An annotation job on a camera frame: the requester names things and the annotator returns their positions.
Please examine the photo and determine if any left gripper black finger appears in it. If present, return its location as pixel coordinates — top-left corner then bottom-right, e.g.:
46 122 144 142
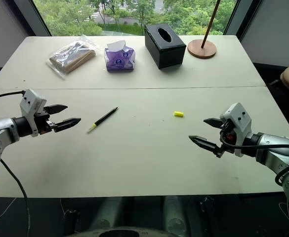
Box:
52 118 82 133
43 104 69 115

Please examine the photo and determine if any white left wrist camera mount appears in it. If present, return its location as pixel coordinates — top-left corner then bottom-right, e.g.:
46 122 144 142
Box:
19 89 47 138

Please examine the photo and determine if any clear bag of wooden parts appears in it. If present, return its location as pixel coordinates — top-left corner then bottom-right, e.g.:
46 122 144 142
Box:
45 34 97 80

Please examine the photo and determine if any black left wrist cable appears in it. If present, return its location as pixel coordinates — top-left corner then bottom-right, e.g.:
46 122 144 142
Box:
0 90 27 103

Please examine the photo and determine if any black hanging left arm cable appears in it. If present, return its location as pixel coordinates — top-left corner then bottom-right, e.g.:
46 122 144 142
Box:
0 158 32 237

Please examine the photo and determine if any purple tissue pack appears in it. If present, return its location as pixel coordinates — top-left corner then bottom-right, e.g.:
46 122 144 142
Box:
104 40 136 73

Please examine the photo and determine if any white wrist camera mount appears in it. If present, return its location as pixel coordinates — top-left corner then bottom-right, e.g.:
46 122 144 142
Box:
19 89 47 138
219 102 253 158

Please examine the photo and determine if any black pen with yellow end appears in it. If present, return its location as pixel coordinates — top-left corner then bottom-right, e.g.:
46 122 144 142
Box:
86 106 120 134

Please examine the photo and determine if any dark rounded robot torso edge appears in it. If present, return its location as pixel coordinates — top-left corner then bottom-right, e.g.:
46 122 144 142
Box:
67 226 178 237

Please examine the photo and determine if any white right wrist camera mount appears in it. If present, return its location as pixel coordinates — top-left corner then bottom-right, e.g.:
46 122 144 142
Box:
219 102 253 158

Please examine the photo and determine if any wooden stand with round base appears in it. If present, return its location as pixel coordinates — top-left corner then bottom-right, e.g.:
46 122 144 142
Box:
187 0 221 59

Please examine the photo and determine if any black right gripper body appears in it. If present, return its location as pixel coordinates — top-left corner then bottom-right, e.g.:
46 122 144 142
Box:
219 119 237 153

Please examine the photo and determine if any black window frame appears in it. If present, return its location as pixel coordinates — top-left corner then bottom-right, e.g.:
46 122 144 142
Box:
12 0 263 37

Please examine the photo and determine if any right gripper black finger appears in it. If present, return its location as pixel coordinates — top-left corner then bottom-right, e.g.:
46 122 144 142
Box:
188 135 226 159
203 118 225 129

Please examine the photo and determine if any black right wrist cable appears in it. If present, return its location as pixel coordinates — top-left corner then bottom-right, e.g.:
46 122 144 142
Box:
219 130 289 151

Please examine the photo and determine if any black tissue box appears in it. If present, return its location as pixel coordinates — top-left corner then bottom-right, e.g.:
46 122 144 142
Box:
144 23 187 70

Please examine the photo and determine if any black looped right arm cable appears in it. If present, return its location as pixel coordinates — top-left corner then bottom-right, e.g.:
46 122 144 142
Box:
274 160 289 187

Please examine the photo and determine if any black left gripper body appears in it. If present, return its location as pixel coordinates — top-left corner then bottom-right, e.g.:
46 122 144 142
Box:
34 110 56 135

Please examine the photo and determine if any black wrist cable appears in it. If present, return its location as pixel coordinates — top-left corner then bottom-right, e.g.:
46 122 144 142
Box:
219 130 289 151
0 90 27 103

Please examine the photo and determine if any black chair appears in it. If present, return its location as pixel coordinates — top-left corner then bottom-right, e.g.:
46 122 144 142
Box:
267 79 289 139

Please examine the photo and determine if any grey rounded robot leg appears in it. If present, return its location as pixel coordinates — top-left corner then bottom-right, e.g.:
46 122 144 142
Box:
88 197 136 232
162 196 193 237

